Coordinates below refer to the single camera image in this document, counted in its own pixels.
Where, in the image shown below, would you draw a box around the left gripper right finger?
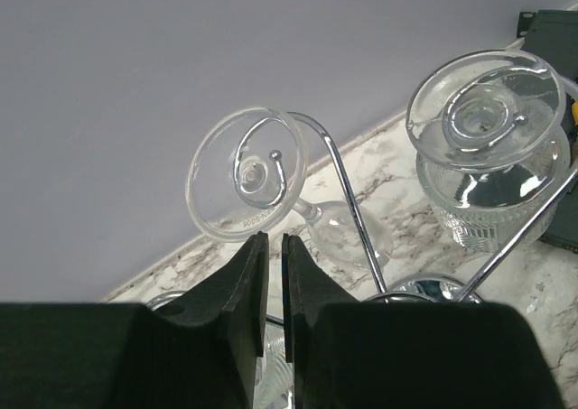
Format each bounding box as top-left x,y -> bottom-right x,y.
282,235 -> 564,408

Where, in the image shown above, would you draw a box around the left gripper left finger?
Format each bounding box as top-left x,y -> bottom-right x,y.
1,233 -> 269,408

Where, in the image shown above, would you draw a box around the tall chrome glass rack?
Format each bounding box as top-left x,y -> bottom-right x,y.
144,65 -> 578,329

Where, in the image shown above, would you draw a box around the tall clear flute glass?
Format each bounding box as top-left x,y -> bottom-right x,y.
185,106 -> 393,268

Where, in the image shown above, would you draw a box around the clear wine glass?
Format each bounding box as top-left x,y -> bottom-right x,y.
253,315 -> 294,408
406,50 -> 577,253

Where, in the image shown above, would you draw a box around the dark flat equipment box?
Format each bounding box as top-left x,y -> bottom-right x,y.
517,10 -> 577,253

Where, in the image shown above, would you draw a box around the yellow handled pliers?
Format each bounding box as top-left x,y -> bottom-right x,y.
570,99 -> 578,126

